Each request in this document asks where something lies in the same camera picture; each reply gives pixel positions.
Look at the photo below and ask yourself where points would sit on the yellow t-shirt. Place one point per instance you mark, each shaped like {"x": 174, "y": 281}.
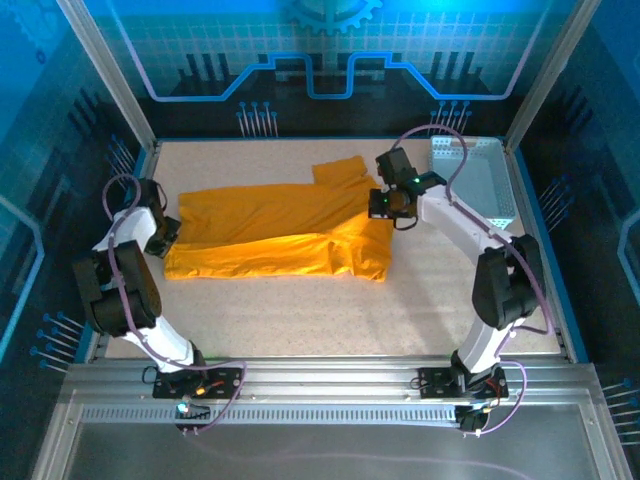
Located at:
{"x": 270, "y": 230}

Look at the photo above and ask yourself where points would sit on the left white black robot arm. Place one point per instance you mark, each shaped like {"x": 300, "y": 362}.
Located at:
{"x": 165, "y": 345}

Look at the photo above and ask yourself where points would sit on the light blue perforated basket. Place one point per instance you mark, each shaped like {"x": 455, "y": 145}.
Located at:
{"x": 480, "y": 190}

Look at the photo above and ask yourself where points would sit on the small black controller board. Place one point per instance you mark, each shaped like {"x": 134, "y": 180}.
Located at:
{"x": 472, "y": 419}
{"x": 192, "y": 410}

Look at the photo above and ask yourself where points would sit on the grey metal front panel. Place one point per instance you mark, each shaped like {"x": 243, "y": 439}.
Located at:
{"x": 300, "y": 467}

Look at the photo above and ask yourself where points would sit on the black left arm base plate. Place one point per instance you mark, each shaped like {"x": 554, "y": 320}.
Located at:
{"x": 230, "y": 382}

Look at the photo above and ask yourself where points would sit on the aluminium frame post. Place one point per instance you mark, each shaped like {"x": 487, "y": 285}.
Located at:
{"x": 107, "y": 75}
{"x": 550, "y": 75}

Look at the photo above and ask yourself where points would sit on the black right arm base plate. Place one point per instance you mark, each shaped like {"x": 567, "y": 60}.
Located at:
{"x": 432, "y": 382}

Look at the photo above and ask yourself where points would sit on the aluminium mounting rail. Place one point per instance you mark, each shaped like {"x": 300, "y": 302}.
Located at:
{"x": 325, "y": 375}

